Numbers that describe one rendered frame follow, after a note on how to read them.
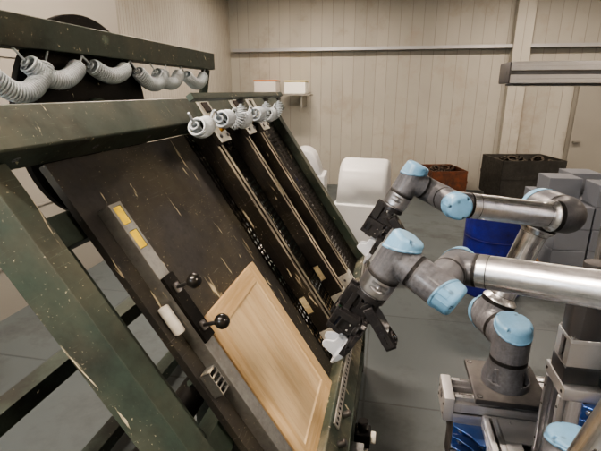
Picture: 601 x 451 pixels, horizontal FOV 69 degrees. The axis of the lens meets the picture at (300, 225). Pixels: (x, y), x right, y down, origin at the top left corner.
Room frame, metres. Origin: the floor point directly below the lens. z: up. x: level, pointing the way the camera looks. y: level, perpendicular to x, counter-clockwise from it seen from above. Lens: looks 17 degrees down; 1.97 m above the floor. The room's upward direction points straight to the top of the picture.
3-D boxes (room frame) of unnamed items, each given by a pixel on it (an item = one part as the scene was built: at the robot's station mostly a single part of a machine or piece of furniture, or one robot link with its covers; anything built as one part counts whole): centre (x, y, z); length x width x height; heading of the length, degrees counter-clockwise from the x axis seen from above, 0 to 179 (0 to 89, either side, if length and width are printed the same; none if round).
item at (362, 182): (4.52, -0.69, 0.65); 0.73 x 0.61 x 1.31; 167
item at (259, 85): (9.30, 0.68, 2.04); 0.47 x 0.39 x 0.27; 79
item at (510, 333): (1.25, -0.68, 1.20); 0.13 x 0.12 x 0.14; 5
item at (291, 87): (9.19, 0.08, 2.04); 0.45 x 0.37 x 0.25; 79
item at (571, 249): (4.79, -3.08, 0.53); 1.05 x 0.70 x 1.07; 172
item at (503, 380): (1.24, -0.69, 1.09); 0.15 x 0.15 x 0.10
